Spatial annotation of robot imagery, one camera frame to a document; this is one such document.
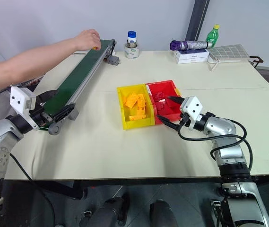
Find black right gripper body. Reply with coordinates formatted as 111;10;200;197
177;112;191;131

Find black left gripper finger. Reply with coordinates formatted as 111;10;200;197
35;90;58;105

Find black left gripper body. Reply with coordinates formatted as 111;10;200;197
28;104;56;130

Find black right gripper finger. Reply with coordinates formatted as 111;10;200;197
157;115;181;131
167;95;185;105

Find grey metal box with ports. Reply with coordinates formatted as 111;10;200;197
107;55;121;66

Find person's bare hand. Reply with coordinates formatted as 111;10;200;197
73;29;101;51

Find red plastic bin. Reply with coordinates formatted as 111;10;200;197
145;80;185;125

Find long yellow toy brick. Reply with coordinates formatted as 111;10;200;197
129;113;147;122

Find white flat carton box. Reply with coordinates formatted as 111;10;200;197
175;56;209;65
173;48;209;60

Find large yellow brick plate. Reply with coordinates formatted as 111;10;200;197
125;93;141;109

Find yellow plastic bin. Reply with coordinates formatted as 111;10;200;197
116;84;156;131

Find purple silver folded umbrella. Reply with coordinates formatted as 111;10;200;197
169;39;214;51

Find white tape roll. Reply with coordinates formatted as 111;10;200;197
124;42;141;59

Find green plastic bottle yellow cap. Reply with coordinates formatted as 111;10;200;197
206;24;221;48

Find white bottle blue cap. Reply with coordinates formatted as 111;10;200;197
127;30;138;48

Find dark rounded shape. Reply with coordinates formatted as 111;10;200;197
79;193;130;227

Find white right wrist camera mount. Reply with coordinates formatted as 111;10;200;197
179;96;204;131

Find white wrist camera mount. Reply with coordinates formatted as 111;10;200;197
179;96;204;131
9;86;41;131

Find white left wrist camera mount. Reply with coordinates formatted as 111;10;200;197
9;86;41;131

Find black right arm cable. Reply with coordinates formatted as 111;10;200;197
177;113;254;176

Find green conveyor belt silver frame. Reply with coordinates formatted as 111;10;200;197
39;38;118;136

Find black hanging cable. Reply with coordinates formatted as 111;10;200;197
9;153;56;227

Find black table frame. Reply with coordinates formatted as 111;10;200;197
3;175;269;201

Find dark grey post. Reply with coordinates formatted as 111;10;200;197
184;0;211;44

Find dark red chair frame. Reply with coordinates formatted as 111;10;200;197
248;55;265;70

